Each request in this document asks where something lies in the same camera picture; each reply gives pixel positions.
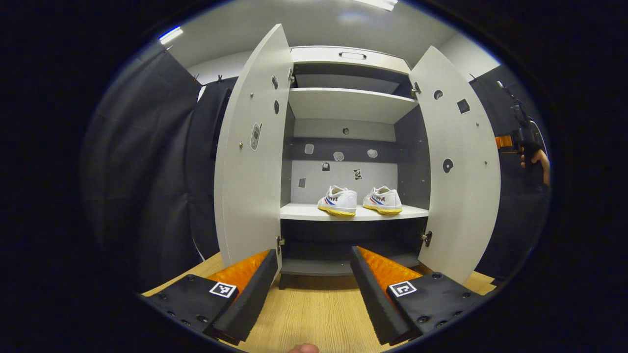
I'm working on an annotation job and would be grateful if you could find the white cabinet shelf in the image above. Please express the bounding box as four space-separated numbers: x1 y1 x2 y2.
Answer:
288 87 419 124
280 202 430 222

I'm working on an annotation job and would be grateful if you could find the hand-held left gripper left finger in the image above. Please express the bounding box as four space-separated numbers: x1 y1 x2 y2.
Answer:
139 249 279 346

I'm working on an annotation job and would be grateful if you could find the white shoe cabinet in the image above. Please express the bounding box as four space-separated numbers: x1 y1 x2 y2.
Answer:
280 46 432 290

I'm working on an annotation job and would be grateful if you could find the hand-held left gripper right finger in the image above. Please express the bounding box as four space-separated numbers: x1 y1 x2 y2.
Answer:
349 246 486 346

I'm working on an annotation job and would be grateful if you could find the white shoe cabinet door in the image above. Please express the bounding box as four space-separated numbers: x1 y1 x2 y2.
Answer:
409 46 501 285
214 24 294 268

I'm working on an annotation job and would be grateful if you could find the ceiling light panel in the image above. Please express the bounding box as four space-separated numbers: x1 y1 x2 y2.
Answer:
158 26 184 45
352 0 398 12

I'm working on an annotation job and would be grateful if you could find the white cabinet drawer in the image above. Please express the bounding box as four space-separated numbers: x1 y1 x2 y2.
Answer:
290 46 412 75

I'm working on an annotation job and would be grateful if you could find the white canvas shoe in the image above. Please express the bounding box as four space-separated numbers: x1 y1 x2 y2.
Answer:
317 185 358 217
363 185 403 216

